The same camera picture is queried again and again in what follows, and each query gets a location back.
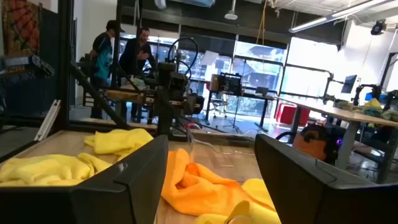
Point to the cardboard box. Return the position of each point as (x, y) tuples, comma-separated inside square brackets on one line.
[(214, 82)]

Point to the orange black shop vacuum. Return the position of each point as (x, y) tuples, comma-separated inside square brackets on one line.
[(311, 144)]

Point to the orange patterned wall hanging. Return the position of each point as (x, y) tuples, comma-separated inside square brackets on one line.
[(20, 28)]

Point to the black diagonal frame strut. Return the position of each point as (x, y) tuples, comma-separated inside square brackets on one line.
[(99, 99)]

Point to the office chair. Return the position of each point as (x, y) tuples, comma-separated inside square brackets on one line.
[(217, 107)]

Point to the black ceiling-mounted camera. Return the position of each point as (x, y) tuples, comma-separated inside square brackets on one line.
[(378, 27)]

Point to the person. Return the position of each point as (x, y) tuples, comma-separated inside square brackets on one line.
[(102, 59), (133, 56)]

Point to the clear plastic basket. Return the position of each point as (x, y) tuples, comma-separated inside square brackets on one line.
[(199, 140)]

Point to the white pendant lamp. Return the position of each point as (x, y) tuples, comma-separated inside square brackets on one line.
[(231, 15)]

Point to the long ceiling light strip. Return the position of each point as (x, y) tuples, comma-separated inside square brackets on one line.
[(335, 14)]

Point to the black vertical frame post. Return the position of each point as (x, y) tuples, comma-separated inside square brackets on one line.
[(64, 62), (116, 46)]

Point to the black desk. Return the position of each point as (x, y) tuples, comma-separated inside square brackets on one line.
[(242, 96)]

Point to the black background robot arm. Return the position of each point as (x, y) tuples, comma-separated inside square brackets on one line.
[(367, 91)]

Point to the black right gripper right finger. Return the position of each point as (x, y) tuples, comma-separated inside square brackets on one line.
[(311, 193)]

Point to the wooden workbench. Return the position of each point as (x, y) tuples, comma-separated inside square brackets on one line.
[(124, 95)]

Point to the red bin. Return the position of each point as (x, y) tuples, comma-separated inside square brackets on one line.
[(287, 114)]

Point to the black computer monitor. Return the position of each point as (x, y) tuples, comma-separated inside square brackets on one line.
[(349, 84)]

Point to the black perforated crate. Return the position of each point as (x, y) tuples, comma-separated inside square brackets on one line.
[(230, 83)]

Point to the white flat bar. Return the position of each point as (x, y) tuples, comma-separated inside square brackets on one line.
[(48, 119)]

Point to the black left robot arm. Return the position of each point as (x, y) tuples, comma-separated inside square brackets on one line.
[(164, 109)]

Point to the yellow cloth pile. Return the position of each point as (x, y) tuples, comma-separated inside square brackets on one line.
[(373, 104)]

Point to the black table frame rail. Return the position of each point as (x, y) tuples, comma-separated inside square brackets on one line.
[(93, 126)]

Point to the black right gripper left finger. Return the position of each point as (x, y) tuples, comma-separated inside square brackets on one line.
[(93, 202)]

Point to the orange microfiber towel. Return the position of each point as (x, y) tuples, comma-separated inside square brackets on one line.
[(199, 189)]

